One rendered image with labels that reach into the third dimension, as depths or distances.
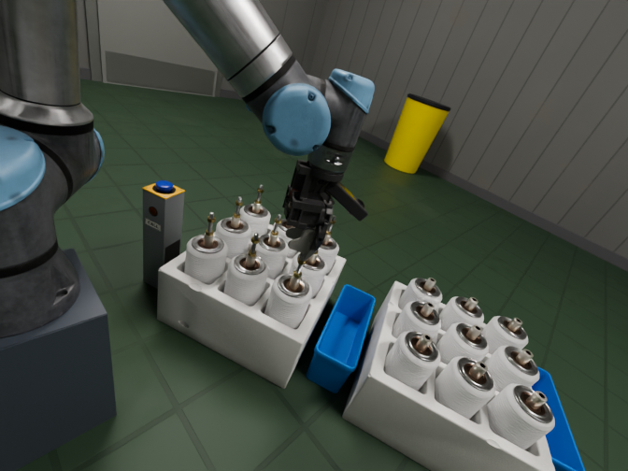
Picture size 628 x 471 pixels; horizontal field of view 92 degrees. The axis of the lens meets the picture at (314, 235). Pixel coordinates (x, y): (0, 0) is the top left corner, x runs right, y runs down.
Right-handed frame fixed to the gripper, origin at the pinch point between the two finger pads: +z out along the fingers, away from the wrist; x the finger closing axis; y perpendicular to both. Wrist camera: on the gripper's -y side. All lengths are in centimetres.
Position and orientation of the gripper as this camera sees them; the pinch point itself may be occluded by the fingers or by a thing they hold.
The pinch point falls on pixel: (306, 254)
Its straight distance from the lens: 66.1
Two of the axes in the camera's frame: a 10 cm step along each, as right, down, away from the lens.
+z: -2.8, 8.2, 5.1
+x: 2.0, 5.6, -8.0
